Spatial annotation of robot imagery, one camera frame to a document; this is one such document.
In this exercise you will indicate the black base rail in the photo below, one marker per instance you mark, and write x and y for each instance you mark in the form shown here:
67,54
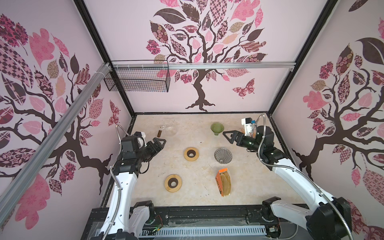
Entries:
251,214

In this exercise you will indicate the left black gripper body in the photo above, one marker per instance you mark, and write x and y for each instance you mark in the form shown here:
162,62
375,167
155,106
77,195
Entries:
147,152

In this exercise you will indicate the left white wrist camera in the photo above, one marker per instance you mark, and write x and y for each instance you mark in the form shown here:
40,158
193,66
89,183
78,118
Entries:
141,139

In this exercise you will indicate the aluminium rail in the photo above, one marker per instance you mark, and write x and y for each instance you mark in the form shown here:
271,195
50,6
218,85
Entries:
23,180
203,66

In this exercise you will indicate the back aluminium rail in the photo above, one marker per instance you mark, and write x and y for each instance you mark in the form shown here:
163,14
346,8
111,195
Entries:
203,66

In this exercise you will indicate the grey glass dripper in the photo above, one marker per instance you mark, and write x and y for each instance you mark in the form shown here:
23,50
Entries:
223,156

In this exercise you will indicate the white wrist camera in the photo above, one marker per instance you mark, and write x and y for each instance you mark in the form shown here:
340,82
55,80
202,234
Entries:
141,139
250,127

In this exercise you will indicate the black wire basket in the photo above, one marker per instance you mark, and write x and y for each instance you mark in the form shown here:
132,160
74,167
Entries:
139,76

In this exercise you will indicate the white slotted cable duct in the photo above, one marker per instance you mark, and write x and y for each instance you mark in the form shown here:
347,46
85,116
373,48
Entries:
220,231

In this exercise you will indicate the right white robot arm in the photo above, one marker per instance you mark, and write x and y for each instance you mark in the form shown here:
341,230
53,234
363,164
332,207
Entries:
325,217

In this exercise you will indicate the green glass dripper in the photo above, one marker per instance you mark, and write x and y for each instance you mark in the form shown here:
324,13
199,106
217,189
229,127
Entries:
217,128

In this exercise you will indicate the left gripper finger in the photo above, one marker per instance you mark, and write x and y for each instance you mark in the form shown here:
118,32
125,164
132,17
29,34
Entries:
154,150
159,142

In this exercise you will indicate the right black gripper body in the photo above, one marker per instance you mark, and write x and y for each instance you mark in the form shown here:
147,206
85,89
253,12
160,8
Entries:
248,143

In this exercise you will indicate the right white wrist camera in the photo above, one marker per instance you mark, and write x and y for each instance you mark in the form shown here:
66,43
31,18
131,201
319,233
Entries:
250,127

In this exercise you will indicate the clear glass carafe brown handle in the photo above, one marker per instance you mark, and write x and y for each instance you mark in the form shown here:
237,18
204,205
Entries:
168,129

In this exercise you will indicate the wooden dripper ring holder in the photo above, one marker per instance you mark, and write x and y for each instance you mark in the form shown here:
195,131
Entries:
191,154

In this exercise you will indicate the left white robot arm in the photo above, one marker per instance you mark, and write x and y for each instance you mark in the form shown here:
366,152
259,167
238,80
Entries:
121,223

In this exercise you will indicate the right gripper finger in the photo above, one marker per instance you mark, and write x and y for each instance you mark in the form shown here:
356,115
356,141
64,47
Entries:
235,139
231,133

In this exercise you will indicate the left aluminium rail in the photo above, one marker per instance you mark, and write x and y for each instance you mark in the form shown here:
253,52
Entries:
23,180

